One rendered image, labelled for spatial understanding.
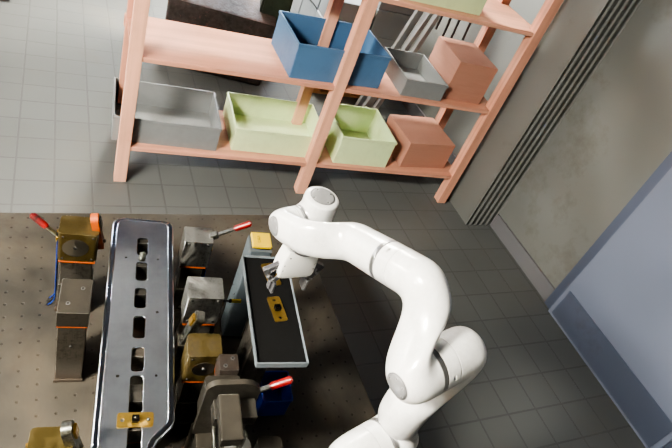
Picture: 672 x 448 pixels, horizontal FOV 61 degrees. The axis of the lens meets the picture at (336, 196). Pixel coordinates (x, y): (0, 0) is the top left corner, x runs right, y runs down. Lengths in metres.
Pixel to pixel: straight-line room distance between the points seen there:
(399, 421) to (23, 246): 1.52
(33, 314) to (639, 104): 3.26
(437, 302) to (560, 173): 3.10
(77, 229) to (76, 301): 0.25
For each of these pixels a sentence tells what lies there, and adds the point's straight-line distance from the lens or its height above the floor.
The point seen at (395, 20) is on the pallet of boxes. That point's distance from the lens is 5.11.
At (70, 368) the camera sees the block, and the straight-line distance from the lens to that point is 1.89.
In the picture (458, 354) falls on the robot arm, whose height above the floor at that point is 1.59.
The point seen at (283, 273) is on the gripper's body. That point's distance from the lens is 1.44.
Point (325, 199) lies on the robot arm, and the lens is 1.31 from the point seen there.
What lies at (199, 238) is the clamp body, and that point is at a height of 1.06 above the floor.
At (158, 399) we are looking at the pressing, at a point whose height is 1.00.
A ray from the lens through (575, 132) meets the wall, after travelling 4.06.
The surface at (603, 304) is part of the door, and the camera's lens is 3.86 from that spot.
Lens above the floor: 2.36
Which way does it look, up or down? 36 degrees down
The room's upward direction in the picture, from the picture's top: 23 degrees clockwise
